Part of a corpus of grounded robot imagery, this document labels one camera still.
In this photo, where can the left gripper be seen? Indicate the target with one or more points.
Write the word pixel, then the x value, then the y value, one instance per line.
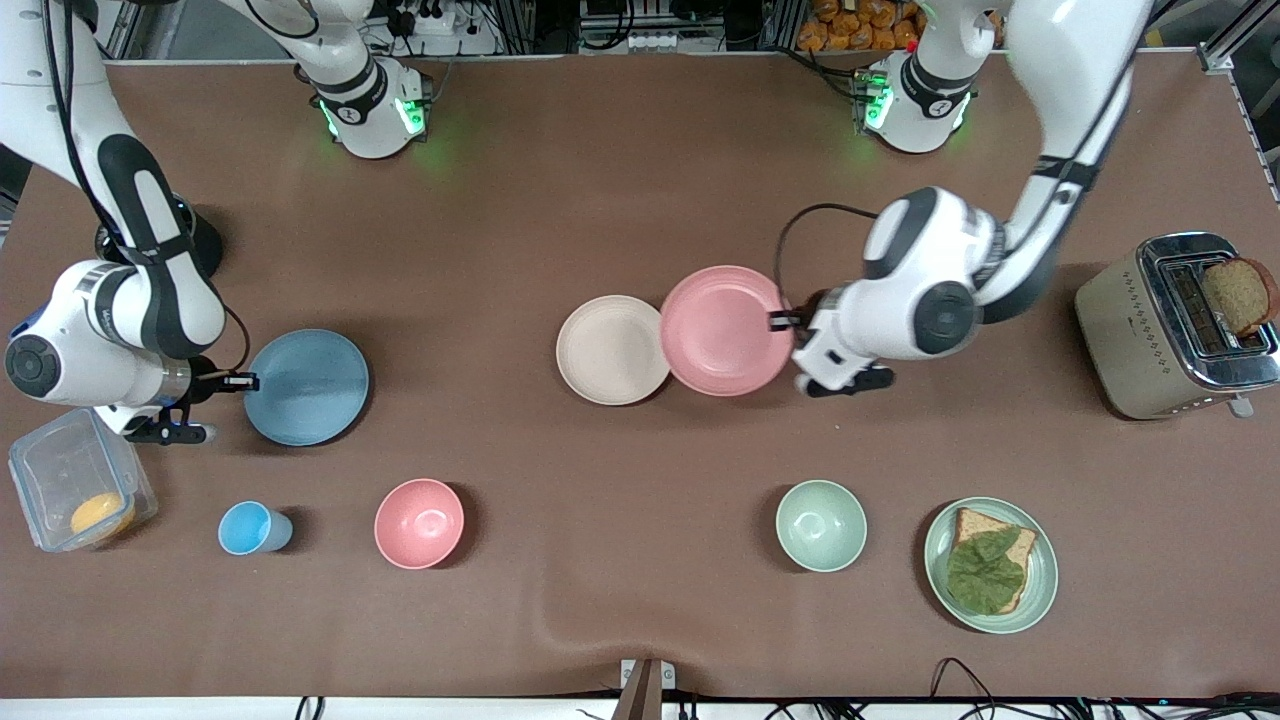
pixel 808 309

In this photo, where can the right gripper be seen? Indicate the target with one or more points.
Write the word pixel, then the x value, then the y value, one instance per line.
pixel 205 383

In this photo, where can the pink plate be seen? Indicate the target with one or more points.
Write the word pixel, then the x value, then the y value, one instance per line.
pixel 720 330

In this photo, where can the blue plate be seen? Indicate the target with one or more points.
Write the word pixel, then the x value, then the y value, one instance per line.
pixel 310 390

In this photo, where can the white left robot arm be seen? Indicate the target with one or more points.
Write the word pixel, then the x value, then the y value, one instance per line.
pixel 1070 80

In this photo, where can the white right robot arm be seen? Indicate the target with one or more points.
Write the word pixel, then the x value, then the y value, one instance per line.
pixel 150 300

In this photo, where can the blue cup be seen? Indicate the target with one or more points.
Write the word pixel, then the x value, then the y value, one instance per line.
pixel 250 528

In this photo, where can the brown table mat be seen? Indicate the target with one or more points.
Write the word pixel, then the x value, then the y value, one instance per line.
pixel 700 200

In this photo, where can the beige plate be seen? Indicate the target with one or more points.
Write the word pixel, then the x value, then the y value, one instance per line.
pixel 605 350

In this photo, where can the orange round fruit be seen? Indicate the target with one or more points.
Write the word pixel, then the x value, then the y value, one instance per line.
pixel 102 515

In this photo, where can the clear plastic container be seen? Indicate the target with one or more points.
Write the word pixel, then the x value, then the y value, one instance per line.
pixel 60 465

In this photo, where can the green bowl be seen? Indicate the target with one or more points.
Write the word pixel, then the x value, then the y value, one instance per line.
pixel 821 526

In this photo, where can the pink bowl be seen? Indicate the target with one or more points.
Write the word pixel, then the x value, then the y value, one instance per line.
pixel 419 524

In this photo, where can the brown bread slice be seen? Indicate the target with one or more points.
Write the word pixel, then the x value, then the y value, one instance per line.
pixel 970 522

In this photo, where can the white power strip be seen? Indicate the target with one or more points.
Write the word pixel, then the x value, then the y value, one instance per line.
pixel 675 42

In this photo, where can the orange snack bags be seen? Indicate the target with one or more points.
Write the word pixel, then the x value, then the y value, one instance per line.
pixel 860 25

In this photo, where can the green lettuce leaf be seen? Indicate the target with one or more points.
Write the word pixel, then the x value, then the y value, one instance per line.
pixel 985 572

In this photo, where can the beige chrome toaster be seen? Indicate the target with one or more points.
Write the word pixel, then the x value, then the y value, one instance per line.
pixel 1130 340

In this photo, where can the green plate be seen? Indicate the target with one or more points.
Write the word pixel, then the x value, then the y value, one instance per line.
pixel 1040 590

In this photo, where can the brown toast slice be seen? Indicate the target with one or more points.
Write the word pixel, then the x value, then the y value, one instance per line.
pixel 1238 295

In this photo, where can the metal table bracket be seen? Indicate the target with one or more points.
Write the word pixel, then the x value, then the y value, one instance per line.
pixel 645 685

